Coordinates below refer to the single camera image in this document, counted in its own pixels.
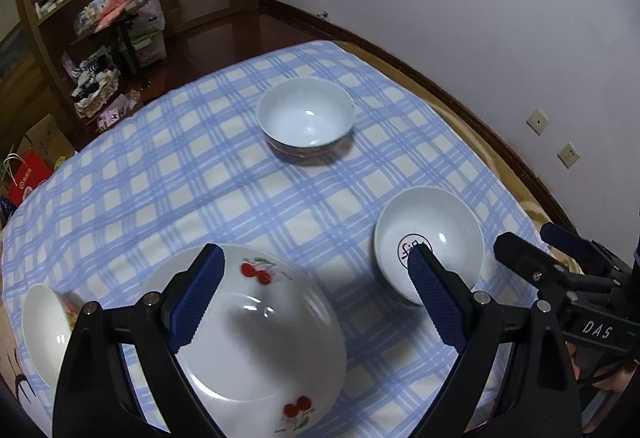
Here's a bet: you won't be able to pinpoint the wicker basket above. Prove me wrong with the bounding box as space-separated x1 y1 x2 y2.
70 68 123 119

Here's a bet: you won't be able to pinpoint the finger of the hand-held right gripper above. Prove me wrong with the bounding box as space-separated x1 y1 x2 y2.
493 232 583 291
539 222 626 272

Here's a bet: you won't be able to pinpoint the plastic storage boxes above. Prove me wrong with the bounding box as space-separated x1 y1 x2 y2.
127 0 168 66

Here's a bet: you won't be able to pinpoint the cardboard box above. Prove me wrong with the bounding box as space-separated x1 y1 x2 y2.
25 114 76 164

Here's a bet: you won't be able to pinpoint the wooden shelf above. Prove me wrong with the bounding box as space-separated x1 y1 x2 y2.
12 0 133 119

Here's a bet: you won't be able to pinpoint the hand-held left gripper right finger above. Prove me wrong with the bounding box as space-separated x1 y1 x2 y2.
407 243 583 438

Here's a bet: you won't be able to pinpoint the black folding table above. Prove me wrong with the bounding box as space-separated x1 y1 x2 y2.
70 5 151 79

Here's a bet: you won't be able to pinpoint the red patterned bowl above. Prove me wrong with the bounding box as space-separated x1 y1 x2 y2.
256 78 356 160

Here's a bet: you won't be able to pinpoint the black cable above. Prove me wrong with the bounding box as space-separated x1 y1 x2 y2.
575 358 636 391

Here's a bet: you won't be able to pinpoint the white bowl with logo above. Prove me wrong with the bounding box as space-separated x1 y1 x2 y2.
374 187 485 306

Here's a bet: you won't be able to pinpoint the pink packets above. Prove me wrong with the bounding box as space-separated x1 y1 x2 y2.
95 90 143 131

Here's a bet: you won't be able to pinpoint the white wall outlet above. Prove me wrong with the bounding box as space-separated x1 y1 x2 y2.
557 142 581 169
526 109 551 136

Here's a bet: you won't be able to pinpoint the blue checked tablecloth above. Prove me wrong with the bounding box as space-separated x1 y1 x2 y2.
0 39 551 438

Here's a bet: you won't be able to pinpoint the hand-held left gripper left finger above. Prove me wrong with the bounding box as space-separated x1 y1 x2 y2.
52 242 226 438

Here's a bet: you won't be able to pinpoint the red paper bag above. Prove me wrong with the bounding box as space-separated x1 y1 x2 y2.
4 150 55 206

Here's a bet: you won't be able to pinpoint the brown printed blanket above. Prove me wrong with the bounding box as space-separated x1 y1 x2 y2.
0 40 576 424

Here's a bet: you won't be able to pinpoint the white cherry plate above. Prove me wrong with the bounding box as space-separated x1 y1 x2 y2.
132 243 349 434

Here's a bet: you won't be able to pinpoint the white bowl with cartoon print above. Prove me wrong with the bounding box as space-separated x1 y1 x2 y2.
21 283 76 390

